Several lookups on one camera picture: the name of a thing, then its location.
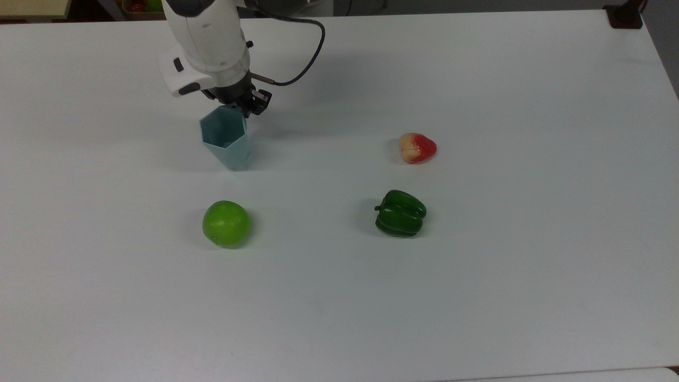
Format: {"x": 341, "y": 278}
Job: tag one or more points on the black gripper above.
{"x": 231, "y": 93}

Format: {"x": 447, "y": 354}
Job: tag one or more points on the light blue faceted mug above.
{"x": 227, "y": 139}

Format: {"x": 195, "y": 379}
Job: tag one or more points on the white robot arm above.
{"x": 204, "y": 42}

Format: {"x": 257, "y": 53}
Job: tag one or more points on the green toy apple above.
{"x": 226, "y": 224}

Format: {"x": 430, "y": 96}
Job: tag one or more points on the box of toy fruits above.
{"x": 142, "y": 6}

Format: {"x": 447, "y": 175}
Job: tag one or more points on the red and yellow toy fruit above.
{"x": 417, "y": 148}

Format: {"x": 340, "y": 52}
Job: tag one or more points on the green toy bell pepper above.
{"x": 401, "y": 213}

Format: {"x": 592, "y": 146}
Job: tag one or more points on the light wooden table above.
{"x": 33, "y": 7}

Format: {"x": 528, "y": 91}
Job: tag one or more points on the black table clamp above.
{"x": 625, "y": 15}

